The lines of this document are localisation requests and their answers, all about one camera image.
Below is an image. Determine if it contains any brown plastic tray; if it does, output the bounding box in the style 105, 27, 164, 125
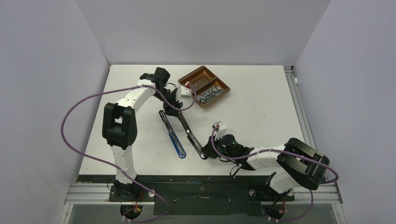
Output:
178, 66, 231, 108

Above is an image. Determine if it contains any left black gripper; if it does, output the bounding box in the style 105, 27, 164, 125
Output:
153, 88, 183, 117

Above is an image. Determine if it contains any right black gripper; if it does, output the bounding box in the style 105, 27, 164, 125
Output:
202, 133, 236, 160

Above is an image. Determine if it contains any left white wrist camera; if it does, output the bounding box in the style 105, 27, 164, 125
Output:
176, 82, 192, 100

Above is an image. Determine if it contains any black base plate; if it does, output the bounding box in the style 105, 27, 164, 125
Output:
108, 175, 294, 216

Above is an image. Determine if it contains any blue stapler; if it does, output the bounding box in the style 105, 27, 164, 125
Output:
159, 110, 186, 159

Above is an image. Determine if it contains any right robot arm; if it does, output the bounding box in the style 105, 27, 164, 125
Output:
201, 134, 330, 200

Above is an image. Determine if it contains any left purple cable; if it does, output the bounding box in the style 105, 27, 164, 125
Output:
60, 81, 198, 223

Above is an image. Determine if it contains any aluminium side rail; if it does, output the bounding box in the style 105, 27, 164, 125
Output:
283, 66, 317, 149

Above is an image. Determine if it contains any black stapler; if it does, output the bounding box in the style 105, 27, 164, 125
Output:
178, 112, 208, 160

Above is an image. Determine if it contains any aluminium front rail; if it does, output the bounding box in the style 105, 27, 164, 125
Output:
64, 183, 343, 205

